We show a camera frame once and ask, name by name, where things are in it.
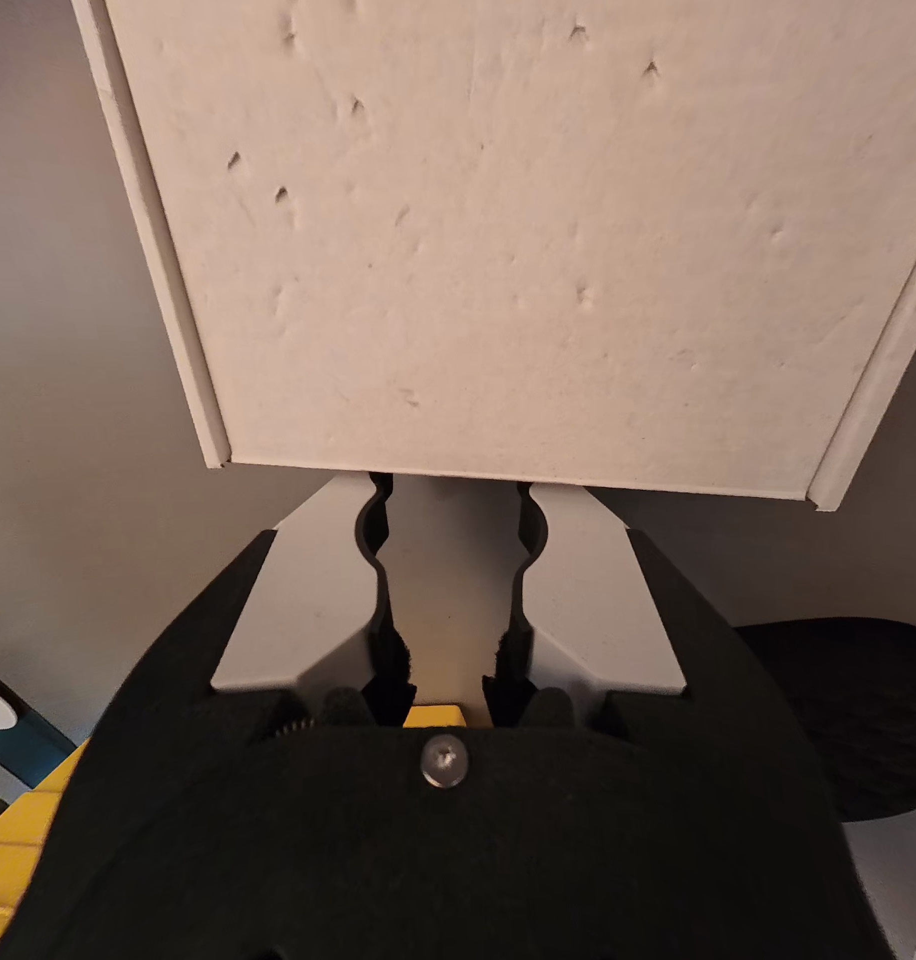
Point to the yellow plastic bin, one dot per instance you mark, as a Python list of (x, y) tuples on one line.
[(15, 847)]

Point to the white cardboard box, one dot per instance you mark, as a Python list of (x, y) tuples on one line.
[(503, 262)]

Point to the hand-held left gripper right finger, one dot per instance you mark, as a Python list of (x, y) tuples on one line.
[(600, 607)]

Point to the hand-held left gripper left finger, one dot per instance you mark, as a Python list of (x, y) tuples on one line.
[(308, 600)]

